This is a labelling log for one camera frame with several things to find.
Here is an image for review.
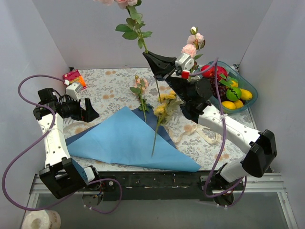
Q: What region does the small pink bud stem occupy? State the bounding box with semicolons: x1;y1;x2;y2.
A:
130;75;153;122

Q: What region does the yellow rose stem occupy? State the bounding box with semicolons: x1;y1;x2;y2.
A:
151;90;181;156

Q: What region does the cream ribbon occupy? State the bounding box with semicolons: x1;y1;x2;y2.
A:
63;119;221;149

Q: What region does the pink rose stem long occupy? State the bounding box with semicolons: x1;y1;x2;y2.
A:
94;0;163;104

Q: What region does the blue wrapping paper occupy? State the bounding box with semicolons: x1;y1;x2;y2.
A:
66;107;201;172

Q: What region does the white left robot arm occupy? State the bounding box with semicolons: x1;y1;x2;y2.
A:
33;83;102;199

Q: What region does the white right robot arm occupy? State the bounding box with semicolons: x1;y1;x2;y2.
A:
142;51;277;190

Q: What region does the red apple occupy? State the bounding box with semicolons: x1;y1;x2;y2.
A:
201;65;215;78

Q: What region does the floral patterned table mat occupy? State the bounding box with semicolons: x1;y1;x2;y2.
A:
45;65;267;172

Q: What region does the orange pink snack box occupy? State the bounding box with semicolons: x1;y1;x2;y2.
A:
62;70;87;90

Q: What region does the dark purple grape bunch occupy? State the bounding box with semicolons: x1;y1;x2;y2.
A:
209;77;227;101

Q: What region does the pink dragon fruit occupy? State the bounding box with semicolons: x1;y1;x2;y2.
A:
217;66;228;81

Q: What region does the yellow lemon front left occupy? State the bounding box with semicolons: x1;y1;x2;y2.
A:
222;101;236;110

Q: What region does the yellow lemon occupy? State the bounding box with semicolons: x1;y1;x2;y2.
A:
222;101;236;110
229;80;239;87
240;88;253;101
234;100;244;109

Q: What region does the yellow lemon back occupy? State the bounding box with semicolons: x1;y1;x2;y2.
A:
229;80;239;87

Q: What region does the yellow lemon front right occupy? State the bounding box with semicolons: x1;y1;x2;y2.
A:
234;100;244;109

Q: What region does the teal plastic fruit basket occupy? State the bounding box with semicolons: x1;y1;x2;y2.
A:
195;61;258;114

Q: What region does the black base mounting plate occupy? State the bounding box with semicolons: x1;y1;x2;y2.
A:
73;170;245;203

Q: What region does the white tape roll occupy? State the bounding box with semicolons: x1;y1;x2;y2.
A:
21;210;61;229

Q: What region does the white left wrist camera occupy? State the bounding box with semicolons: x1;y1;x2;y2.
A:
65;82;83;101

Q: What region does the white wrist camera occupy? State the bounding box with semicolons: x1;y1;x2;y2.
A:
65;82;83;101
175;53;194;75

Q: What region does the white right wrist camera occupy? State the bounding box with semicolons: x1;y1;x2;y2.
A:
175;53;194;75

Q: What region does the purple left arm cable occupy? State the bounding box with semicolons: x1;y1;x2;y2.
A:
1;74;123;214

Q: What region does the aluminium rail frame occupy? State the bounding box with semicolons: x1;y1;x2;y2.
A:
30;173;287;194

